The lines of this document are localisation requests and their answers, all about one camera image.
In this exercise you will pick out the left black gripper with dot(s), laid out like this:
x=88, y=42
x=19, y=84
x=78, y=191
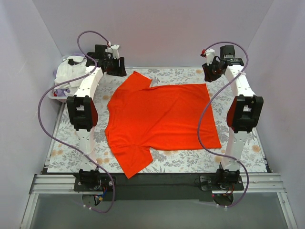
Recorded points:
x=116, y=69

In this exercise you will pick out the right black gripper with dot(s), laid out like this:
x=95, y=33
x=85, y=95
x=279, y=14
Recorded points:
x=209, y=72

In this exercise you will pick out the orange t shirt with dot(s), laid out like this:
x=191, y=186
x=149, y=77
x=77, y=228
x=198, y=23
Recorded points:
x=166, y=117

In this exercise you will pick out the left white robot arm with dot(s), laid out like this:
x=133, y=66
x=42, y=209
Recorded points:
x=83, y=114

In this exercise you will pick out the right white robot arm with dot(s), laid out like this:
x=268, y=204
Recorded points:
x=242, y=116

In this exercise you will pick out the black garment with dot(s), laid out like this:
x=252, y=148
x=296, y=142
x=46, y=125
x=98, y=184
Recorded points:
x=71, y=62

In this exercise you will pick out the white laundry basket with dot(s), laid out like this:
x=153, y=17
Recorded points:
x=61, y=74

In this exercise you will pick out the white t shirt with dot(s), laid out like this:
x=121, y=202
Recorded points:
x=71, y=68

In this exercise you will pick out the purple garment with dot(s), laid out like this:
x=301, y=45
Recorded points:
x=61, y=92

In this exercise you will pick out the floral table mat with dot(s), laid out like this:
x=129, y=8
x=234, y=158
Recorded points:
x=66, y=155

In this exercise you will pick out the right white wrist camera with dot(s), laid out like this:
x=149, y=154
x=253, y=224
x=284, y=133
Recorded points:
x=209, y=54

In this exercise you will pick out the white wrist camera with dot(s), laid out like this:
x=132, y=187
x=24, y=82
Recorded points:
x=114, y=50
x=209, y=54

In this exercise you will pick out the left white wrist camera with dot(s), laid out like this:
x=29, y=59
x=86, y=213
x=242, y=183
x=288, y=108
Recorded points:
x=114, y=50

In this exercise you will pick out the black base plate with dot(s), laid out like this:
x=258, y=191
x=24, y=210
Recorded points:
x=154, y=186

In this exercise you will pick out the aluminium frame rail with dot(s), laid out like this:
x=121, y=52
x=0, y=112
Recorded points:
x=52, y=184

